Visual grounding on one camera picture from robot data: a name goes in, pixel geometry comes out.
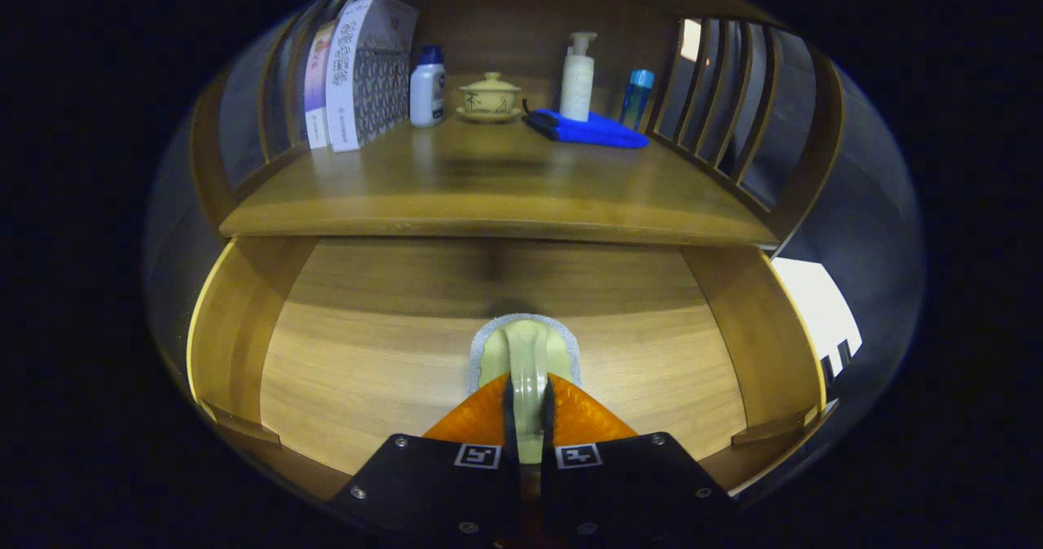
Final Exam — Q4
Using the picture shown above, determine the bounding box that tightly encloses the green scrub brush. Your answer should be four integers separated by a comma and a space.
467, 313, 582, 464

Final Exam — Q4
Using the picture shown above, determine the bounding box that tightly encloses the wooden cabinet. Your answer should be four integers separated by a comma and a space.
187, 0, 848, 248

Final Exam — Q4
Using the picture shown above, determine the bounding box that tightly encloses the wooden countertop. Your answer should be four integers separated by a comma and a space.
218, 117, 779, 250

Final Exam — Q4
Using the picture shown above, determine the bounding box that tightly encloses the wooden drawer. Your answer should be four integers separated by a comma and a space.
186, 235, 840, 501

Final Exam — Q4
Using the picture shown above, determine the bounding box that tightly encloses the white book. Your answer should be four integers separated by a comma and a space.
324, 0, 420, 153

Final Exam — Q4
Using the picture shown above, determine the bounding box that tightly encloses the blue transparent bottle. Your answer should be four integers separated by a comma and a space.
619, 69, 655, 130

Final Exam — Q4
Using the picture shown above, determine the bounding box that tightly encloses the white pump bottle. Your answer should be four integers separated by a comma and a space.
559, 32, 598, 123

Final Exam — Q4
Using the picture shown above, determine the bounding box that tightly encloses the white side cabinet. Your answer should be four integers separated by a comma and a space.
770, 257, 863, 383

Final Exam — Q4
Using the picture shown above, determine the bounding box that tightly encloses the white bottle with blue cap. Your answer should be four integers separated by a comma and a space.
409, 45, 447, 129

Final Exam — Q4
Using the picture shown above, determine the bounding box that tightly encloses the blue folded cloth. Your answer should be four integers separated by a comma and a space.
521, 99, 650, 150

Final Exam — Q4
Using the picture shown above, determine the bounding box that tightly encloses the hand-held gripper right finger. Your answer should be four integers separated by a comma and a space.
539, 372, 738, 548

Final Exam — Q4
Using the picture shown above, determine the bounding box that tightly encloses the yellow lidded teacup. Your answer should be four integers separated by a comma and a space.
455, 72, 524, 125

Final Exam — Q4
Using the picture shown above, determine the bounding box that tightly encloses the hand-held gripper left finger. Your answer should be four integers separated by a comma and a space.
330, 372, 522, 548

